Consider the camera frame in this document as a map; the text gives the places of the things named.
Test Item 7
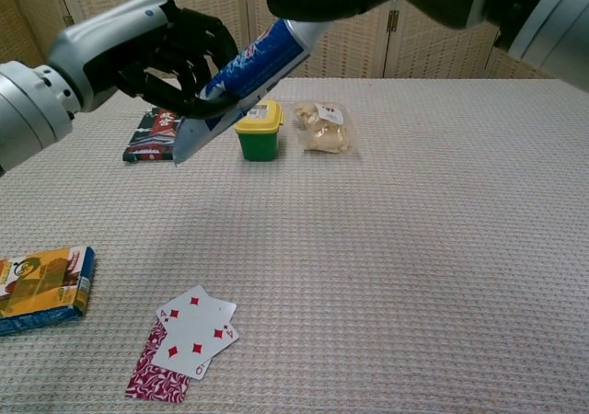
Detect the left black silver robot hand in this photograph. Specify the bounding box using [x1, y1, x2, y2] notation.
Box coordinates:
[47, 0, 240, 121]

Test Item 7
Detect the blue white toothpaste tube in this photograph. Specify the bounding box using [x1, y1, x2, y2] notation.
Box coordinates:
[173, 17, 335, 167]

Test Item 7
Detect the dark box with red building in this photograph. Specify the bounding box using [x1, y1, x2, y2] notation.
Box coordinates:
[121, 108, 185, 163]

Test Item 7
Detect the clear bag of beige snacks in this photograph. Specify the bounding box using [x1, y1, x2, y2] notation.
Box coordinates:
[294, 100, 358, 154]

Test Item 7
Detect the green tub with yellow lid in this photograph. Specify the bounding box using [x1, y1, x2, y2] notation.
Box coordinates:
[234, 99, 285, 162]

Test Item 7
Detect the blue and yellow carton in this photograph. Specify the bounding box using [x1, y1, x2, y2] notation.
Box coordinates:
[0, 246, 97, 337]

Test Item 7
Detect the beige woven tablecloth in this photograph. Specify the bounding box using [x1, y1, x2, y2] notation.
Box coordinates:
[0, 76, 589, 414]

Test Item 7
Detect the six of diamonds playing card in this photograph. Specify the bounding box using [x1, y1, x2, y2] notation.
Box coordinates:
[181, 284, 238, 381]

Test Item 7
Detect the four of diamonds playing card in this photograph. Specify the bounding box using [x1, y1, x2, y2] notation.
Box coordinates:
[155, 305, 241, 374]

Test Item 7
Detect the red patterned back playing card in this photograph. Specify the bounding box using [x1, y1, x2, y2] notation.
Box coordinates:
[124, 316, 191, 406]

